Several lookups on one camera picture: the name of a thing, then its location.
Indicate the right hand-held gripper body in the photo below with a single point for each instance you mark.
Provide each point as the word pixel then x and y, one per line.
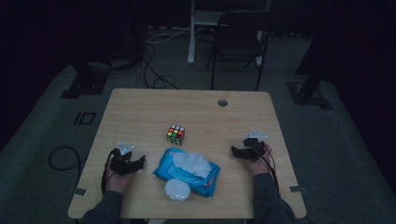
pixel 253 149

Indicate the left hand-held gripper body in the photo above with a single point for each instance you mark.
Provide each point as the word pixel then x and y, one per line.
pixel 122 163

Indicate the person's right hand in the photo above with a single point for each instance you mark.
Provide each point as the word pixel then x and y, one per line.
pixel 260 166

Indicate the person's left hand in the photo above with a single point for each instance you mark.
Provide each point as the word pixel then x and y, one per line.
pixel 117 182

